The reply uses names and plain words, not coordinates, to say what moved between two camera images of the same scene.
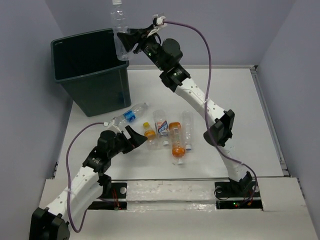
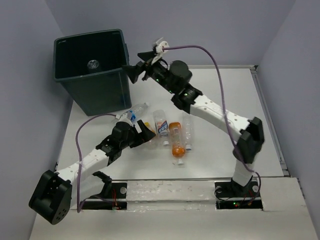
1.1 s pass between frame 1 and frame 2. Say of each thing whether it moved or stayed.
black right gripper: moved
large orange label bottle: stayed
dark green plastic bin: stayed
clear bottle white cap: stayed
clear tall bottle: moved
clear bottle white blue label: stayed
